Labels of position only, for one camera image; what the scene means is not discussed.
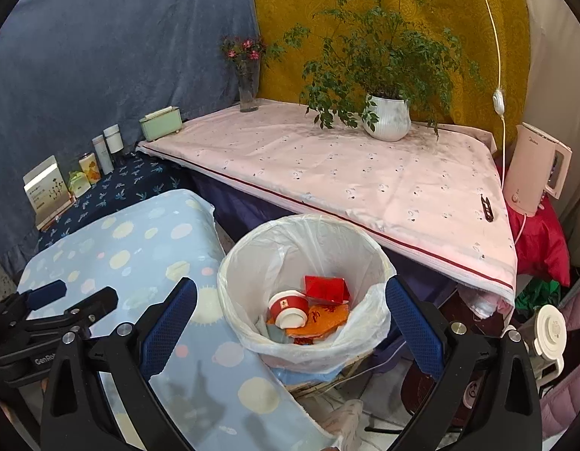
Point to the white round appliance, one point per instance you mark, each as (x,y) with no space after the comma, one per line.
(544,337)

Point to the white cylindrical jar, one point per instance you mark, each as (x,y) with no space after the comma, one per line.
(113,139)

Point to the red cloth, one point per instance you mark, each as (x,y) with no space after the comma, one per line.
(541,246)

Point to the red white paper cup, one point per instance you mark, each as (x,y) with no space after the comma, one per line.
(288,309)

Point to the red packaging piece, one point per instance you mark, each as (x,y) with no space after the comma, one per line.
(328,290)

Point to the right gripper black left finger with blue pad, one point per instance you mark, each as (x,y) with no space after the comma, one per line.
(76,414)

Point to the green plant white pot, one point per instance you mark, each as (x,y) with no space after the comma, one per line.
(375,52)

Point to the black clip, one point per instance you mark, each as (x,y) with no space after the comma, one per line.
(487,208)

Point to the pink electric kettle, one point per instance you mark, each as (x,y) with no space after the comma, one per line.
(539,166)

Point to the mint green tissue box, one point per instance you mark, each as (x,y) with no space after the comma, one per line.
(160,123)

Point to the tall white tube bottle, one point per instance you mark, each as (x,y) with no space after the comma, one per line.
(102,154)

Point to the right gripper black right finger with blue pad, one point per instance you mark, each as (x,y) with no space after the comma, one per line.
(505,413)

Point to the glass vase pink flowers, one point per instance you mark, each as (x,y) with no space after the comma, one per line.
(245,55)

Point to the white floral card box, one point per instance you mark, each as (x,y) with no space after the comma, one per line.
(47,192)

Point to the white-lined trash bin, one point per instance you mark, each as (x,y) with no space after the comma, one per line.
(275,257)

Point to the orange plastic bag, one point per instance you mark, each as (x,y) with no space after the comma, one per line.
(322,319)

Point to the blue-grey hanging blanket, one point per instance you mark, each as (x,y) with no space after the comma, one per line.
(71,68)

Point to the navy floral cloth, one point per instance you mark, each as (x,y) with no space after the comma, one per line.
(140,177)

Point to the pink table cloth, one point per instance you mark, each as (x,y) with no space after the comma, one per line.
(419,196)

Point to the small green wrapped box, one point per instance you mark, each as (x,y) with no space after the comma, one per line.
(79,184)

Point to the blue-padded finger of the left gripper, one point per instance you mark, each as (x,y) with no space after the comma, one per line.
(16,307)

